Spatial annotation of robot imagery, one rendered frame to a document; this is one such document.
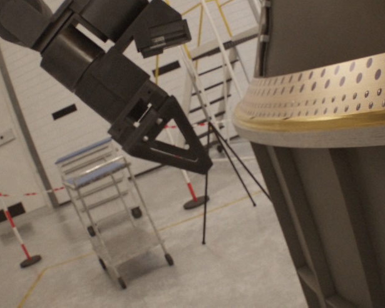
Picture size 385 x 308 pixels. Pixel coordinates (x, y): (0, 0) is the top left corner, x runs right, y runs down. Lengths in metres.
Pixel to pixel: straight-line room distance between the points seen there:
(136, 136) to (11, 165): 8.82
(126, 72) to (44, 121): 8.34
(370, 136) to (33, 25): 0.41
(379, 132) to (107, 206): 5.09
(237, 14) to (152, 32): 8.05
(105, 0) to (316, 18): 0.40
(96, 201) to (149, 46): 5.09
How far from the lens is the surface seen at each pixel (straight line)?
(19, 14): 0.49
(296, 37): 0.84
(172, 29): 0.49
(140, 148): 0.44
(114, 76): 0.47
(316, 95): 0.72
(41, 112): 8.81
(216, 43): 5.48
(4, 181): 9.36
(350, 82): 0.66
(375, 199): 0.70
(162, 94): 0.50
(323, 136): 0.65
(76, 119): 8.64
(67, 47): 0.49
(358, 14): 0.69
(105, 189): 5.52
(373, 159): 0.67
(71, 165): 5.50
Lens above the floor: 1.29
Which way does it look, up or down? 8 degrees down
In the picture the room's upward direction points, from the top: 21 degrees counter-clockwise
